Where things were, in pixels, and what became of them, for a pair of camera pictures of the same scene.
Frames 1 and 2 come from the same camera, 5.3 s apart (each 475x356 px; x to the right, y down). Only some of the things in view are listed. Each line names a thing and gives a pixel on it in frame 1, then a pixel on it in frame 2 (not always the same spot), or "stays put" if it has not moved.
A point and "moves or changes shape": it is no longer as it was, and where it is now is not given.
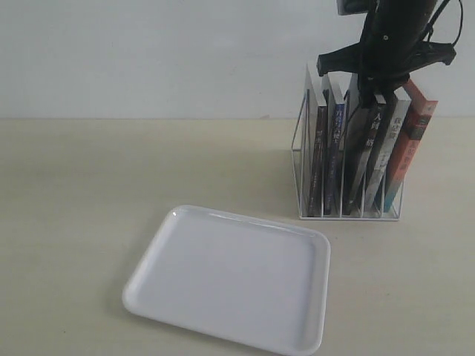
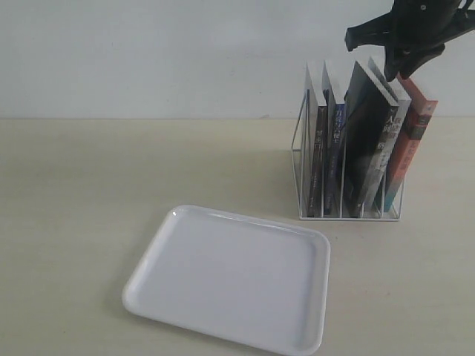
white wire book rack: x=348 y=160 stays put
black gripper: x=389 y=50 -> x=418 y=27
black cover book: x=370 y=131 moves or changes shape
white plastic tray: x=235 y=277 stays put
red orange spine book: x=421 y=113 stays put
